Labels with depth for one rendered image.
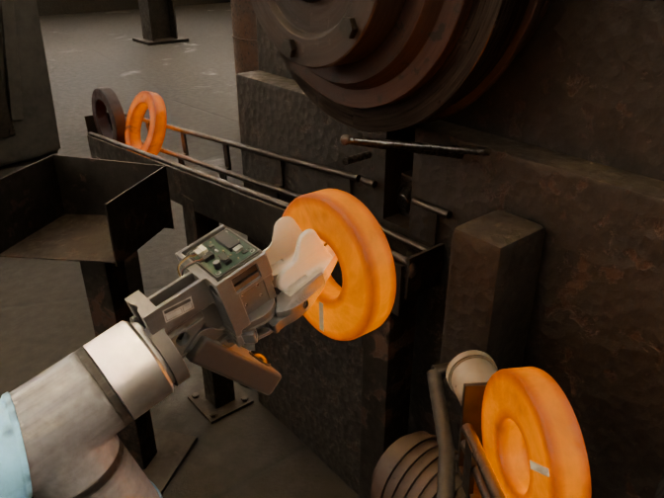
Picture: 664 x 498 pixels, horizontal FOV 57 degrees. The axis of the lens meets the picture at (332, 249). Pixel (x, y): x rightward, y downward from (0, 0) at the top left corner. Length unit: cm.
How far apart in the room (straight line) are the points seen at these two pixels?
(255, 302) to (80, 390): 16
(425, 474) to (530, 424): 29
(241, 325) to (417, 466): 37
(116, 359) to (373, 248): 24
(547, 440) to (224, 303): 28
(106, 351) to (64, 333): 162
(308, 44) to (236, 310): 40
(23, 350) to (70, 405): 160
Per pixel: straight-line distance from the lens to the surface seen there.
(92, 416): 52
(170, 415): 173
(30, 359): 207
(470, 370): 72
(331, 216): 59
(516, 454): 65
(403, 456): 84
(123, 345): 52
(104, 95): 183
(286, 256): 61
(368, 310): 58
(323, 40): 78
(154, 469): 159
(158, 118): 165
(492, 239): 77
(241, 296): 54
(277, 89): 121
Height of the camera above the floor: 113
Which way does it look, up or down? 27 degrees down
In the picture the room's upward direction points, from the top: straight up
